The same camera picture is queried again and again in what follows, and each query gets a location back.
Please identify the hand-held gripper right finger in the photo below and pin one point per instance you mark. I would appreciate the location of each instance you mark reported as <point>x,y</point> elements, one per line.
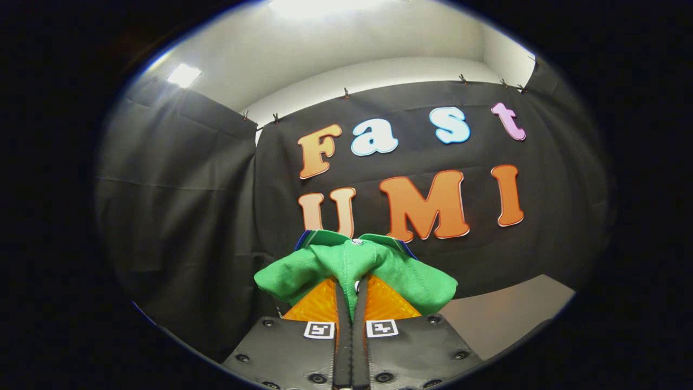
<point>360,346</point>

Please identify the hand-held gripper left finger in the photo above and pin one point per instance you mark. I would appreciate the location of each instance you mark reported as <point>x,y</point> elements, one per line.
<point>343,346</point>

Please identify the green polo shirt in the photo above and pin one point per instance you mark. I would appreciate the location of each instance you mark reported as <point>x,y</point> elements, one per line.
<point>346,260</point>

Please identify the grey cabinet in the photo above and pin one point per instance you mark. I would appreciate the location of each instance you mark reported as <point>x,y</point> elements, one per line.
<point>503,319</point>

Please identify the black backdrop cloth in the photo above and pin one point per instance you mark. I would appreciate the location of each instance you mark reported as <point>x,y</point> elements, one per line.
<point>189,216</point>

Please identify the ceiling light panel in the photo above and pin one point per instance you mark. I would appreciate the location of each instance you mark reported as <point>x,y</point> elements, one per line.
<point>184,76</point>

